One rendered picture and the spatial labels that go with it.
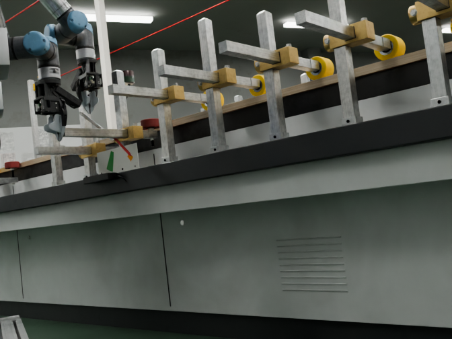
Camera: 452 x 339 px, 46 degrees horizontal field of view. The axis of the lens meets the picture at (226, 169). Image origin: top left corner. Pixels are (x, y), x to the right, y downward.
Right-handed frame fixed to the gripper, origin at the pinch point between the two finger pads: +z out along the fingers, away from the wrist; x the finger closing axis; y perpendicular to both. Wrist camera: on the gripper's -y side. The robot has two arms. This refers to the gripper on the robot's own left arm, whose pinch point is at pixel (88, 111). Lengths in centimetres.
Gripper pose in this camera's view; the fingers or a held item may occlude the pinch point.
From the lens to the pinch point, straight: 226.4
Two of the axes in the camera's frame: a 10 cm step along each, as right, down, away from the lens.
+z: 1.2, 9.9, -0.7
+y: 6.7, -1.3, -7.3
